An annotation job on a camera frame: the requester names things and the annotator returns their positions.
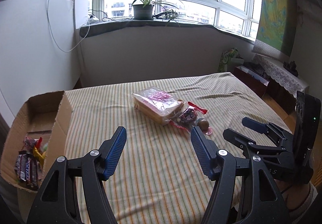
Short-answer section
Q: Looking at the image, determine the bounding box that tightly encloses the brown braised egg pack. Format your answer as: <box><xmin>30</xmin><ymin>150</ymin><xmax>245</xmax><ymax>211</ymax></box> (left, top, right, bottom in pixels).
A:
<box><xmin>193</xmin><ymin>118</ymin><xmax>213</xmax><ymax>136</ymax></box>

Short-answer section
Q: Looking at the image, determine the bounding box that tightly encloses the large Snickers bar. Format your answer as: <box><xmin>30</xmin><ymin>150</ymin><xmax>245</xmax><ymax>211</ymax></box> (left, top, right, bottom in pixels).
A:
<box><xmin>14</xmin><ymin>150</ymin><xmax>41</xmax><ymax>190</ymax></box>

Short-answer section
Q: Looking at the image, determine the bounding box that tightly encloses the yellow candy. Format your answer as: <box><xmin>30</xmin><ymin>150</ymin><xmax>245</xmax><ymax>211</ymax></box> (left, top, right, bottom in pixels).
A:
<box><xmin>33</xmin><ymin>147</ymin><xmax>46</xmax><ymax>165</ymax></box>

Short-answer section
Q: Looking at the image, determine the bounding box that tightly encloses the red clear bag of nuts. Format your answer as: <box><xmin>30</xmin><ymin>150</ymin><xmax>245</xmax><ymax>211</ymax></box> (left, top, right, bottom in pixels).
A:
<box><xmin>169</xmin><ymin>101</ymin><xmax>208</xmax><ymax>132</ymax></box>

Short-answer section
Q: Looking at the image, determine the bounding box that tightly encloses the small Snickers bar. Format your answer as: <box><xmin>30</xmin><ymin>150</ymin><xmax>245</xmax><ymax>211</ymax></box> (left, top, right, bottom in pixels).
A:
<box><xmin>23</xmin><ymin>136</ymin><xmax>43</xmax><ymax>150</ymax></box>

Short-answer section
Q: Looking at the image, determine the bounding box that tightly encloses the dark wooden side table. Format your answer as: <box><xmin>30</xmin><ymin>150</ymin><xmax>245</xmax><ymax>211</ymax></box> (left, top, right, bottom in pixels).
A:
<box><xmin>232</xmin><ymin>66</ymin><xmax>269</xmax><ymax>97</ymax></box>

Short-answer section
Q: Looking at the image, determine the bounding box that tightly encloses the lace cloth covered cabinet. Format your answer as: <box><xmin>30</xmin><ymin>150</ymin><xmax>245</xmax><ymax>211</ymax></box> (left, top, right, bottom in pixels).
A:
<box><xmin>253</xmin><ymin>54</ymin><xmax>310</xmax><ymax>98</ymax></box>

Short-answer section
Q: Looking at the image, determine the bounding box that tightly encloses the dark object on cabinet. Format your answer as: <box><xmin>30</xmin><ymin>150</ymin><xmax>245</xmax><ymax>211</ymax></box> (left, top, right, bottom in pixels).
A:
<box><xmin>283</xmin><ymin>61</ymin><xmax>298</xmax><ymax>77</ymax></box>

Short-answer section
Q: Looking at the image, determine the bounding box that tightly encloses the green patterned bag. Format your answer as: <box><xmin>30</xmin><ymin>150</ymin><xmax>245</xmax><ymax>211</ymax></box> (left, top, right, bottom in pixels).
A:
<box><xmin>217</xmin><ymin>48</ymin><xmax>245</xmax><ymax>73</ymax></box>

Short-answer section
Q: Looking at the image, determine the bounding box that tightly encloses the bagged sliced bread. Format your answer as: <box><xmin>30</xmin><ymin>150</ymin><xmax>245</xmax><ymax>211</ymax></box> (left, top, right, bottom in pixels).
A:
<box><xmin>132</xmin><ymin>87</ymin><xmax>185</xmax><ymax>126</ymax></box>

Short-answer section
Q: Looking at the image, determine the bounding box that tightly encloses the cardboard box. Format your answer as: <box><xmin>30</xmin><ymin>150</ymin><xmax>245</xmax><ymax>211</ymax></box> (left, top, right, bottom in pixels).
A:
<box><xmin>0</xmin><ymin>90</ymin><xmax>74</xmax><ymax>193</ymax></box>

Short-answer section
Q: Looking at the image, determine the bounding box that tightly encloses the small potted plant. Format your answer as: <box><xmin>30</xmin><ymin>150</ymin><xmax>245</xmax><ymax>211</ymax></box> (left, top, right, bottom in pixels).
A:
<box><xmin>152</xmin><ymin>1</ymin><xmax>180</xmax><ymax>26</ymax></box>

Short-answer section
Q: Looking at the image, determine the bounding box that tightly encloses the potted spider plant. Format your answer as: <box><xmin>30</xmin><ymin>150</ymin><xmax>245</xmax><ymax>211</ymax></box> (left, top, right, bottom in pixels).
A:
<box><xmin>132</xmin><ymin>0</ymin><xmax>156</xmax><ymax>21</ymax></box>

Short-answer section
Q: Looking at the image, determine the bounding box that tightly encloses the dark windowsill cover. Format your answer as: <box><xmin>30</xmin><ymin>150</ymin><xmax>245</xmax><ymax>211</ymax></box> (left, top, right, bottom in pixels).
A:
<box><xmin>79</xmin><ymin>19</ymin><xmax>255</xmax><ymax>44</ymax></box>

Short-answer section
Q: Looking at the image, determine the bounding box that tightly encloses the wall map poster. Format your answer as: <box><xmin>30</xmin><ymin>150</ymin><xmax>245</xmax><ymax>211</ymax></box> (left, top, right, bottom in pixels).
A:
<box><xmin>253</xmin><ymin>0</ymin><xmax>297</xmax><ymax>61</ymax></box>

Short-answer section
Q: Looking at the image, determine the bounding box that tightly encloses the white cable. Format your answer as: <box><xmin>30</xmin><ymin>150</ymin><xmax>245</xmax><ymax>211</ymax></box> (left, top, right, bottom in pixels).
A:
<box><xmin>46</xmin><ymin>0</ymin><xmax>94</xmax><ymax>53</ymax></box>

